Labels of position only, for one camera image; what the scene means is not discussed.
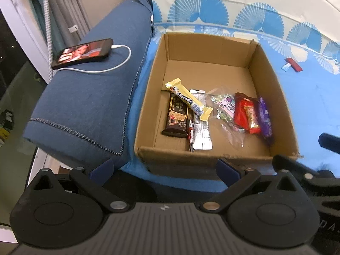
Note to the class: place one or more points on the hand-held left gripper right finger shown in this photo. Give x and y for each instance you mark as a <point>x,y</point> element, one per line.
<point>227,170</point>

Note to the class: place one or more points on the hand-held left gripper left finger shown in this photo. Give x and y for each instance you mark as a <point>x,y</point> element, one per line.
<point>102,168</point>

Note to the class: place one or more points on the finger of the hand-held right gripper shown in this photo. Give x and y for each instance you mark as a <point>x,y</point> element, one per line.
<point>329,140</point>
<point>294,164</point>

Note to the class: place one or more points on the small dark red white packet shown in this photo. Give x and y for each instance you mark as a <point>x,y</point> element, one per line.
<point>190,135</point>

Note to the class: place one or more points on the purple chocolate bar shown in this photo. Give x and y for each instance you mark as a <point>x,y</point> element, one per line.
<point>265,122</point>

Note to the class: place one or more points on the small orange red candy bar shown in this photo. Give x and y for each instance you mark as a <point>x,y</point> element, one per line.
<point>252,119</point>

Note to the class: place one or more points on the large red snack packet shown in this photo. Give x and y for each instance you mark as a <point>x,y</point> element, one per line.
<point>240,111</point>

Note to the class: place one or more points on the black snack bar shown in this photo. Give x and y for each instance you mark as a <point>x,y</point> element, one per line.
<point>176,117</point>

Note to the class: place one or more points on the yellow snack bar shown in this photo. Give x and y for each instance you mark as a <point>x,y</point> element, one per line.
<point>186,98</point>

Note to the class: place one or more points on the cardboard box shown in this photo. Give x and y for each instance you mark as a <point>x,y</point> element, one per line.
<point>212,71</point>

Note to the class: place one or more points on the silver snack stick packet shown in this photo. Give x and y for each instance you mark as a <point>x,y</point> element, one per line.
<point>202,135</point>

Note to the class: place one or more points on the blue fan print bed sheet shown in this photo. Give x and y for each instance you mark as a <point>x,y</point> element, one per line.
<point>305,98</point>

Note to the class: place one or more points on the clear bag of candies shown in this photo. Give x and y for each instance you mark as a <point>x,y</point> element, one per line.
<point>225,106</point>

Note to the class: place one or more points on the flat red rectangular packet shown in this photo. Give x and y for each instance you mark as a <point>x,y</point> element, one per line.
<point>295,66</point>

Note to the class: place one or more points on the small white blue packet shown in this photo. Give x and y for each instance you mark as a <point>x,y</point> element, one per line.
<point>285,67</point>

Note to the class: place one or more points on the black smartphone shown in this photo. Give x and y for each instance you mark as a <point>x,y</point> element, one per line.
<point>82,53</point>

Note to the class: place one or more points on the white curtain clip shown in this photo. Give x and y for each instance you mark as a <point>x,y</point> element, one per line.
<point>73,28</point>

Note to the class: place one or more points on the dark glass window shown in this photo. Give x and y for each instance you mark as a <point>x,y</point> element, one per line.
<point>8,45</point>

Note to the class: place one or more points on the grey curtain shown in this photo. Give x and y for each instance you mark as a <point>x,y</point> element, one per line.
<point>69,5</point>

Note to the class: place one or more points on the teal curtain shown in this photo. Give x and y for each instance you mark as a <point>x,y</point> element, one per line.
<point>34,10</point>

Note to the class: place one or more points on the white window frame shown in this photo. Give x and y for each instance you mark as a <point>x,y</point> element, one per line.
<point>16,13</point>

